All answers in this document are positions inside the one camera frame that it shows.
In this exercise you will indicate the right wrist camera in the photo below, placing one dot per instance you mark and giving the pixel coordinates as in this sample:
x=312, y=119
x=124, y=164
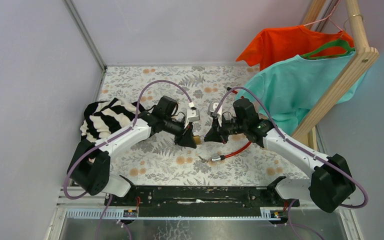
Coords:
x=214, y=110

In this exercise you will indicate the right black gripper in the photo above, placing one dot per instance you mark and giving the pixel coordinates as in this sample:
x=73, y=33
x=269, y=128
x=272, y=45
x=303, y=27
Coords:
x=214, y=135

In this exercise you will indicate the floral patterned mat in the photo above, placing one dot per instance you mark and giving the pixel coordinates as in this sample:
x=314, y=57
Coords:
x=158, y=161

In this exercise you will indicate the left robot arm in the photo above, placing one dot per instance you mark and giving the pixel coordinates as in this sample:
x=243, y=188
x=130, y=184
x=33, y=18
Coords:
x=90, y=165

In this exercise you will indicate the red cable lock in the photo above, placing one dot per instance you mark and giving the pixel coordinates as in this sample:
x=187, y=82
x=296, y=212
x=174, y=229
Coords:
x=222, y=157

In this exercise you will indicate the black white striped cloth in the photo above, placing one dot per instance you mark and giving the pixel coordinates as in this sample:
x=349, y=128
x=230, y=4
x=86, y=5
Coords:
x=103, y=118

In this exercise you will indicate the wooden clothes rack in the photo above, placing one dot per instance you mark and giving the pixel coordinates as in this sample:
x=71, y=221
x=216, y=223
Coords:
x=342, y=88

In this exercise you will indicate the teal t-shirt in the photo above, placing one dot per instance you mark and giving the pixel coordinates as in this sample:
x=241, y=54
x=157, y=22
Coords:
x=289, y=89

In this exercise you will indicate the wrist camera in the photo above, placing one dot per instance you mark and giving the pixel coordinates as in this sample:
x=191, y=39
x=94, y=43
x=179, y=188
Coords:
x=192, y=114
x=214, y=110

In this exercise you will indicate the orange t-shirt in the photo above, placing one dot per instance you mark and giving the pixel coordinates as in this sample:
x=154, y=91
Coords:
x=272, y=45

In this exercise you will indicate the pink clothes hanger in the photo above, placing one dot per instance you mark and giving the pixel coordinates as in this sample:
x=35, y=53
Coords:
x=319, y=14

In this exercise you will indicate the large brass padlock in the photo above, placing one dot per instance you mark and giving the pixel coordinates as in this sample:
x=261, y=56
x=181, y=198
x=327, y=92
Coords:
x=199, y=139

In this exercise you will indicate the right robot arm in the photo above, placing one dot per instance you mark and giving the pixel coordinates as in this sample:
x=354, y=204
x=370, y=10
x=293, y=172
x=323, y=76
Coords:
x=329, y=178

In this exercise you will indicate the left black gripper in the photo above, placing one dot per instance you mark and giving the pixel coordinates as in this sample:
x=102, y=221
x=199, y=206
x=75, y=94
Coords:
x=186, y=139

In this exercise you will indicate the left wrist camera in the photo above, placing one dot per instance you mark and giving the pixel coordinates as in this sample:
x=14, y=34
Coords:
x=192, y=114

